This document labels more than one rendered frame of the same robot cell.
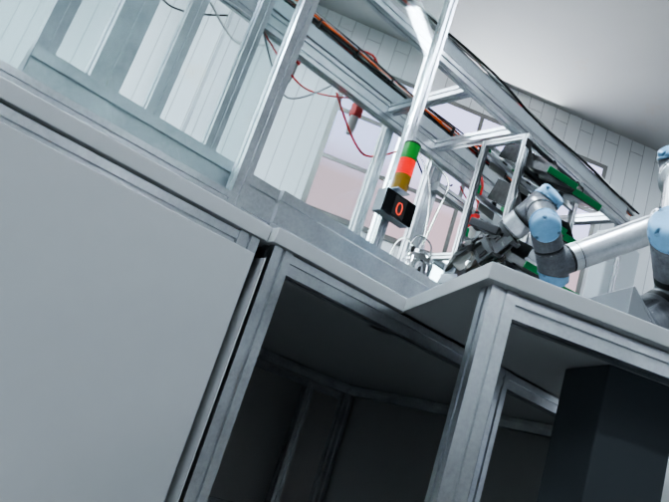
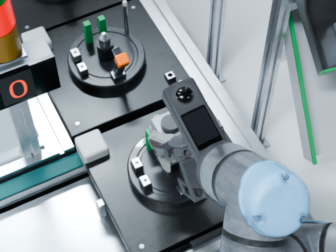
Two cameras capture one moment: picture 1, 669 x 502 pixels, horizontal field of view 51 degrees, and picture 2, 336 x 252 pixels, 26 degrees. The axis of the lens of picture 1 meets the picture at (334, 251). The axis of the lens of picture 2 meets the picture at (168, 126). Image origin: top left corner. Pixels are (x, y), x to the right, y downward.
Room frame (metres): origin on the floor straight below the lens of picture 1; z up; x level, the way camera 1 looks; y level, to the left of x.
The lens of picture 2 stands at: (1.28, -0.44, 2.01)
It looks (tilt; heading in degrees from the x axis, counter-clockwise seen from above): 56 degrees down; 9
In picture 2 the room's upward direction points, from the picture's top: straight up
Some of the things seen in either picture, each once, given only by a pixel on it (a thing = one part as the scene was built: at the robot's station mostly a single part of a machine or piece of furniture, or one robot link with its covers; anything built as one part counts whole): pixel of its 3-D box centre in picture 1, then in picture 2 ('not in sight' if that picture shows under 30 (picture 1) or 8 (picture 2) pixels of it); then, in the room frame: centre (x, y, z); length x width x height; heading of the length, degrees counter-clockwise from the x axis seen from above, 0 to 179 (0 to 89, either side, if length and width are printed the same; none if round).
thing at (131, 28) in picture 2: not in sight; (105, 47); (2.08, -0.19, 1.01); 0.24 x 0.24 x 0.13; 36
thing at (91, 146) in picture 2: not in sight; (92, 148); (1.90, -0.21, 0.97); 0.05 x 0.05 x 0.04; 36
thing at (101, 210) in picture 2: not in sight; (101, 208); (1.80, -0.24, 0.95); 0.01 x 0.01 x 0.04; 36
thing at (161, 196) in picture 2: not in sight; (170, 168); (1.88, -0.34, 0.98); 0.14 x 0.14 x 0.02
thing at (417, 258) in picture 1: (412, 277); not in sight; (2.88, -0.36, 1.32); 0.14 x 0.14 x 0.38
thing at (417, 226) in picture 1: (410, 247); not in sight; (3.23, -0.35, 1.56); 0.09 x 0.04 x 1.39; 126
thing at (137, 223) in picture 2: not in sight; (170, 173); (1.88, -0.34, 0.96); 0.24 x 0.24 x 0.02; 36
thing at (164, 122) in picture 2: (451, 274); (167, 129); (1.89, -0.34, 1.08); 0.08 x 0.04 x 0.07; 36
